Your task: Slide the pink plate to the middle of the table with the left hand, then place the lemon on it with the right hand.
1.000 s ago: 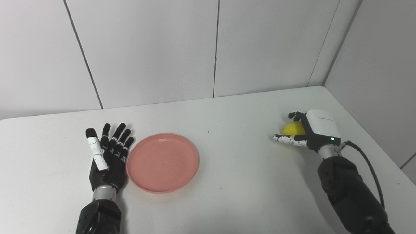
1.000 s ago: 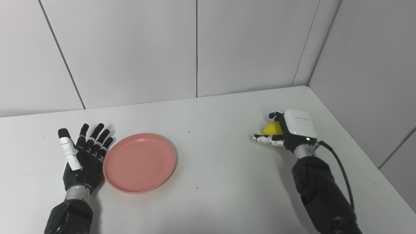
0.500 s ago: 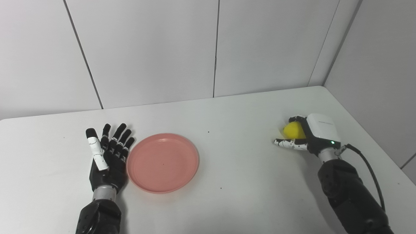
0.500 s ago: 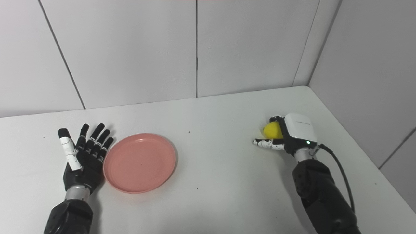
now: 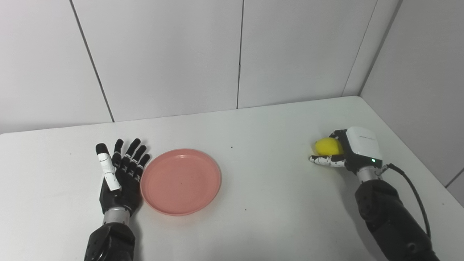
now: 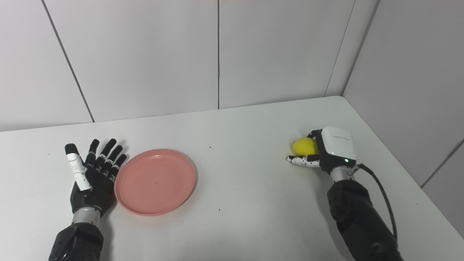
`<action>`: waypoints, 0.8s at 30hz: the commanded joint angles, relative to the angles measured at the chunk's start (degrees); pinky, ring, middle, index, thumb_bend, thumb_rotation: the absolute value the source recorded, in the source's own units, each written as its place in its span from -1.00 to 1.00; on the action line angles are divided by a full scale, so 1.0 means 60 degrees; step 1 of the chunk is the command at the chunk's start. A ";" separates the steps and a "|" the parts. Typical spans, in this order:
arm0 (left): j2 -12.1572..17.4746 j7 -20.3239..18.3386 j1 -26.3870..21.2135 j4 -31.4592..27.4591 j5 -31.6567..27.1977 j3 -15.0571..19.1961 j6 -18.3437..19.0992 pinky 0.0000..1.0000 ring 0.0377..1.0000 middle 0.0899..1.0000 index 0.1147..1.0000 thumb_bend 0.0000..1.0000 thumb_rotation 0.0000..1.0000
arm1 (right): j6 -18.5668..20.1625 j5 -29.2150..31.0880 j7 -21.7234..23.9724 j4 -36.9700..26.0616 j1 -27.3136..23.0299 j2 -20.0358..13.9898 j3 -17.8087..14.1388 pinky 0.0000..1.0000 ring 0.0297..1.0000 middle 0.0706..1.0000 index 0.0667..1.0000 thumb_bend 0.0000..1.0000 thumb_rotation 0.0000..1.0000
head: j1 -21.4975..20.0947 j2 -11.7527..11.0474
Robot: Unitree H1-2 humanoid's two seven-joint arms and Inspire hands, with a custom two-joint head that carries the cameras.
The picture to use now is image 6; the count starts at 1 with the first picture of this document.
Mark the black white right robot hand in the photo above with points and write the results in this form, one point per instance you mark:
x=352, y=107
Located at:
x=339, y=145

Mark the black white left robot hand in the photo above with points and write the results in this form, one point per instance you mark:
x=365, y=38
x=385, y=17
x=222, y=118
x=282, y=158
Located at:
x=94, y=188

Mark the yellow lemon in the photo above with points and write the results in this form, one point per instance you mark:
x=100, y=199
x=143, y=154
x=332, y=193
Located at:
x=304, y=146

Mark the pink round plate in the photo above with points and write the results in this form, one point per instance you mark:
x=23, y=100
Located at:
x=156, y=181

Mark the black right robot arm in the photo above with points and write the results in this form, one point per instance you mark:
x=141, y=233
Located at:
x=359, y=217

